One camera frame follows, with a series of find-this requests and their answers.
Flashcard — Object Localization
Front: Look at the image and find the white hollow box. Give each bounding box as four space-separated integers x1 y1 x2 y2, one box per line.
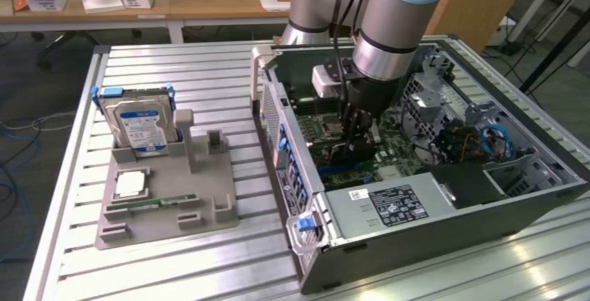
81 0 125 14

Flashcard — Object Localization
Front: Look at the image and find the blue wire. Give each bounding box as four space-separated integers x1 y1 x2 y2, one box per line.
480 125 516 159

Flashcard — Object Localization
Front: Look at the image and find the open PC case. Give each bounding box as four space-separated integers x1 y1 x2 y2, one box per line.
250 38 585 297

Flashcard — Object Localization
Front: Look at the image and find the wooden cabinet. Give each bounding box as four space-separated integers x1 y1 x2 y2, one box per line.
426 0 513 55

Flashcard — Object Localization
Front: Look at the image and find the green motherboard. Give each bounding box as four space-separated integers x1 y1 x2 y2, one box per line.
293 92 440 191

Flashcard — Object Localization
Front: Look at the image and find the metal disk bay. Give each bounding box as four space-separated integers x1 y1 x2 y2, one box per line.
400 72 503 150

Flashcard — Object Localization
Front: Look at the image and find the grey parts rack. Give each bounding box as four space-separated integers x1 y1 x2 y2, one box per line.
94 107 241 252

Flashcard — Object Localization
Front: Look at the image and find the black office chair base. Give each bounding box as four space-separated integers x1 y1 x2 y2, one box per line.
31 30 101 70

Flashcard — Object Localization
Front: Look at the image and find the black tripod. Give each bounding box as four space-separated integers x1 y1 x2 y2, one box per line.
519 0 590 93

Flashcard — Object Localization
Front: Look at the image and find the silver CPU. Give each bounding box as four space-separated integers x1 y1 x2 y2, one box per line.
113 172 149 198

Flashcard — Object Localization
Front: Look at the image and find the white box with black top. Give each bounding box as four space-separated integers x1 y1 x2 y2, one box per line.
22 0 69 12

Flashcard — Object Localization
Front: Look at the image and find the CPU socket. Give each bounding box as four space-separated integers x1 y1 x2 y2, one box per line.
321 113 348 138

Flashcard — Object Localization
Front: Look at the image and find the hard disk with blue caddy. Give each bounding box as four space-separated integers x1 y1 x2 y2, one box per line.
90 86 179 159

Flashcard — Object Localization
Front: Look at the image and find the green graphics card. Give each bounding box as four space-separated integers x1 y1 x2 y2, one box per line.
328 131 382 169

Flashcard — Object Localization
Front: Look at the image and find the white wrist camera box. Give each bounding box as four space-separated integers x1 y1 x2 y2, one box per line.
312 65 348 99

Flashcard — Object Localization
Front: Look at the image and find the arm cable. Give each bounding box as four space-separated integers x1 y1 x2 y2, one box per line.
333 0 366 108

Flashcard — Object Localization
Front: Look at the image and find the green RAM stick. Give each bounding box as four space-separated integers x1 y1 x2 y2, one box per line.
106 193 198 212

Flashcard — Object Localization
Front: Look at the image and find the wooden desk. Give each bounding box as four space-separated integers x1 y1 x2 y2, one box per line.
0 0 422 45

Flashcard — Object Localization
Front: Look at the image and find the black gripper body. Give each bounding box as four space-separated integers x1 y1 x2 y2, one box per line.
344 77 398 124

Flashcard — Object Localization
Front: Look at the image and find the grey power supply unit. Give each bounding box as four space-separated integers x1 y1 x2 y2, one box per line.
321 172 458 243

